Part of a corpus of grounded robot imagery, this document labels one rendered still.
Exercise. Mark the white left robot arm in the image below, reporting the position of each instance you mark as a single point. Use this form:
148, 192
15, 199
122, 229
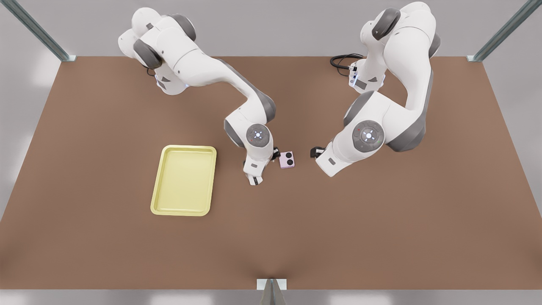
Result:
406, 63

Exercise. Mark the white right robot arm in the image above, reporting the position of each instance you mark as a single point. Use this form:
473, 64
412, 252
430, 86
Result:
203, 70

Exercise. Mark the pink box with black circles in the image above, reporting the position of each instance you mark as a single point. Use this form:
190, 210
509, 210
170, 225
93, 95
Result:
287, 159

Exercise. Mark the yellow rectangular tray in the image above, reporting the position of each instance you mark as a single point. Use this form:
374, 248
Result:
184, 181

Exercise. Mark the silver frame post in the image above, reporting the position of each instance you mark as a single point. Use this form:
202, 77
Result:
501, 34
271, 292
40, 34

